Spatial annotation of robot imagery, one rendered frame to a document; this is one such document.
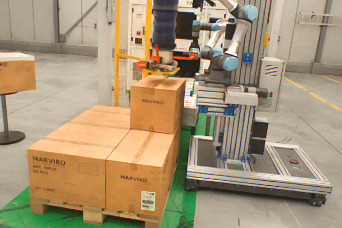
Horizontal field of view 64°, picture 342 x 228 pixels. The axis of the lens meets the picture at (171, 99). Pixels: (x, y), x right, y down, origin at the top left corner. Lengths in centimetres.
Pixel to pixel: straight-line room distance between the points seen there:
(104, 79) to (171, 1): 184
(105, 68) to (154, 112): 169
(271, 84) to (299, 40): 981
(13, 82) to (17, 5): 1077
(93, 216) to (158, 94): 106
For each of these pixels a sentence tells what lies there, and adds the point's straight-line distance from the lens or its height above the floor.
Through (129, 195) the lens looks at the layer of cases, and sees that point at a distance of 206.
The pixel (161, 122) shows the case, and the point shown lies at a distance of 240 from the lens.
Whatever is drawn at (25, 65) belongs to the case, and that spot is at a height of 91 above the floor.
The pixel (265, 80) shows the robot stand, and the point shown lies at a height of 105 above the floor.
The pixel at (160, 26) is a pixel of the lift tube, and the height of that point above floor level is 145.
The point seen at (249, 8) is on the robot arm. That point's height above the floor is 164.
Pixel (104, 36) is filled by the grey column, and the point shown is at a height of 127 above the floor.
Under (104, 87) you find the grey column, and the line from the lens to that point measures 397.
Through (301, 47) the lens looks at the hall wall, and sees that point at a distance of 1241.
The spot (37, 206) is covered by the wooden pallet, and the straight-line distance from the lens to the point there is 245.
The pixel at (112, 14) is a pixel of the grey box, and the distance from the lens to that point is 382.
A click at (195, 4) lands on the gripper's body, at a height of 163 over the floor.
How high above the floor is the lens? 146
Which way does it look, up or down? 15 degrees down
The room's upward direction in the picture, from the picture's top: 4 degrees clockwise
